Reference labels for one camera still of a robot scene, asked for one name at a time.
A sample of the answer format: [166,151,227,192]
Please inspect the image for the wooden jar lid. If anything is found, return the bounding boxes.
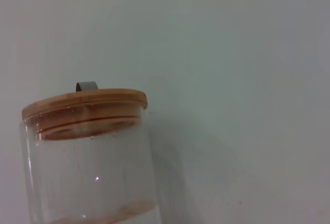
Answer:
[22,88,147,142]

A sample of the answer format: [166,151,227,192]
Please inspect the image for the glass dispenser jar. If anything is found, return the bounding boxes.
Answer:
[20,105,162,224]

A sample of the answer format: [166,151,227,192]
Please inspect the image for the metal lid handle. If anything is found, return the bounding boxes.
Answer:
[75,81,100,93]

